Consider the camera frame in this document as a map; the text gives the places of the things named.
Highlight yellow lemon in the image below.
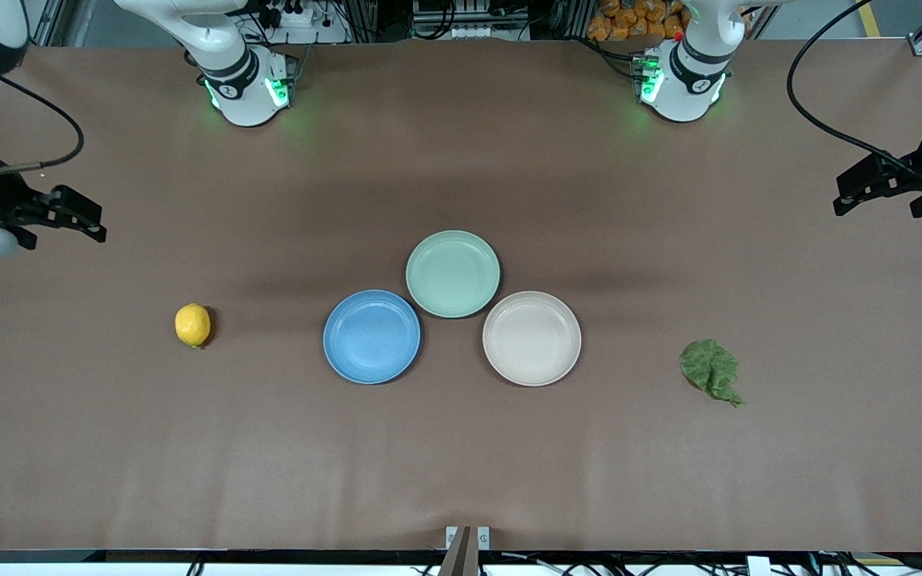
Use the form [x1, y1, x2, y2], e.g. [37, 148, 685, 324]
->
[174, 302, 213, 350]

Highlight green lettuce leaf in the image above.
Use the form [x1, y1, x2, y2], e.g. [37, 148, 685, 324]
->
[678, 338, 746, 408]

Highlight white power strip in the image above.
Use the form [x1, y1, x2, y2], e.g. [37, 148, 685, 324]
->
[257, 0, 350, 46]

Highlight blue plate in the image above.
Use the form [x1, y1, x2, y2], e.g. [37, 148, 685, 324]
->
[323, 290, 423, 386]

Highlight beige plate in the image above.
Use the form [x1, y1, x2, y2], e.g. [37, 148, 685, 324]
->
[482, 290, 583, 388]

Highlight green plate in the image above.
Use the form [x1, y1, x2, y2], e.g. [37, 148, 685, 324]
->
[405, 230, 502, 319]

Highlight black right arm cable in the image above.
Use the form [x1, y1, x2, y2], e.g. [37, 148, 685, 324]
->
[0, 76, 85, 175]

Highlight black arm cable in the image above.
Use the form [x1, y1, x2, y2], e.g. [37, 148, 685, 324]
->
[0, 76, 85, 175]
[786, 0, 922, 174]

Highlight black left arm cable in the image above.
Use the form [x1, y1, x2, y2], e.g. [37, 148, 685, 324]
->
[786, 0, 922, 174]

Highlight aluminium frame post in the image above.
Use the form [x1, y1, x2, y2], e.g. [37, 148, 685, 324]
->
[25, 0, 70, 49]

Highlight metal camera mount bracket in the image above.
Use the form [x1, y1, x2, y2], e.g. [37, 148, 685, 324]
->
[439, 526, 491, 576]

